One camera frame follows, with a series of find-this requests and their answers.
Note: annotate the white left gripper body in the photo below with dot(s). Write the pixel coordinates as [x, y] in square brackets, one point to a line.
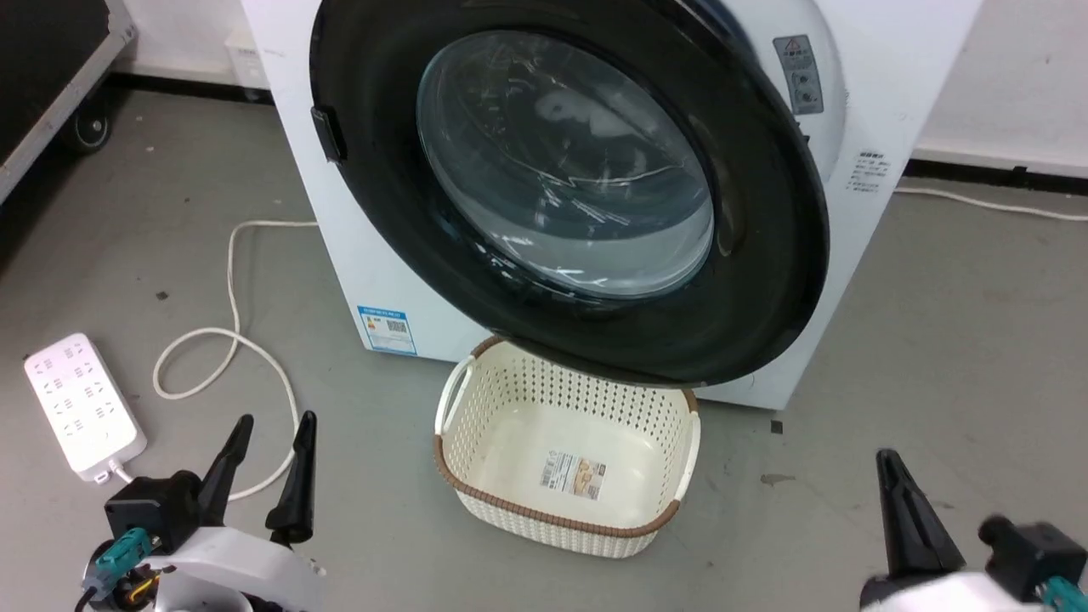
[238, 569]

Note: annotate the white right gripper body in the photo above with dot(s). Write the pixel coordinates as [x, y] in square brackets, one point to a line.
[943, 593]

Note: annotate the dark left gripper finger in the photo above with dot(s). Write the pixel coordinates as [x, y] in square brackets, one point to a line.
[225, 480]
[297, 501]

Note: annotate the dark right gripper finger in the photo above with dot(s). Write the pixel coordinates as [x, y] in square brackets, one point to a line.
[914, 527]

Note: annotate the white front-load washing machine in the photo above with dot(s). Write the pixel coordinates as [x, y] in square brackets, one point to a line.
[382, 246]

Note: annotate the round black washing machine door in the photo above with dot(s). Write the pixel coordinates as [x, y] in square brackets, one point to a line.
[769, 289]

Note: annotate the white power strip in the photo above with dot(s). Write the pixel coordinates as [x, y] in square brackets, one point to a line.
[81, 404]

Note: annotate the blue energy label sticker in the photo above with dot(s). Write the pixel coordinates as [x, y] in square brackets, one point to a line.
[387, 330]

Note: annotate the cream perforated laundry basket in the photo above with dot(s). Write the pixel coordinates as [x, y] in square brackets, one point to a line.
[518, 442]

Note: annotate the basket product label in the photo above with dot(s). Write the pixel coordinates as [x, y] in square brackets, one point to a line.
[572, 476]

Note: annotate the small text sticker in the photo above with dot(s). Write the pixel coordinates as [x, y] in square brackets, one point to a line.
[869, 172]

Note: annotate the black caster wheel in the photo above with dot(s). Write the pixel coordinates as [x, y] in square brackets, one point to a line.
[89, 129]

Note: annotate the black flight case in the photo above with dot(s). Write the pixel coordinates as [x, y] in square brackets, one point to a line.
[42, 59]

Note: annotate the grey warning sticker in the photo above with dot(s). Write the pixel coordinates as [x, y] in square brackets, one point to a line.
[799, 76]

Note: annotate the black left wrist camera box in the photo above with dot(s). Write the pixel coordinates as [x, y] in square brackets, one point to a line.
[157, 510]

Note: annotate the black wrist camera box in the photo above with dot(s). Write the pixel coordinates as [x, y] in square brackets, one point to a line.
[1037, 552]
[157, 510]

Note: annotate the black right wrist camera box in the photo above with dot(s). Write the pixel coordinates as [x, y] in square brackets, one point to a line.
[1037, 552]

